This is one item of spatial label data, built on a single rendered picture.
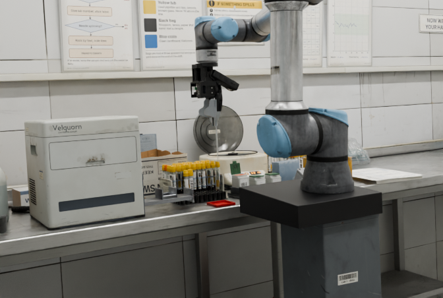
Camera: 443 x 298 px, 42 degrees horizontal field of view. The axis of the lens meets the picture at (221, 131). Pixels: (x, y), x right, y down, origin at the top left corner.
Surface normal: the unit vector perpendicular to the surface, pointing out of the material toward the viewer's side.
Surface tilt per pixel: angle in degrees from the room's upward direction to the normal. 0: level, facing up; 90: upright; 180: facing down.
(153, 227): 90
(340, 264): 90
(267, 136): 98
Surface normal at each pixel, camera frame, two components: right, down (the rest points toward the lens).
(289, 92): 0.10, 0.11
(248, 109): 0.48, 0.02
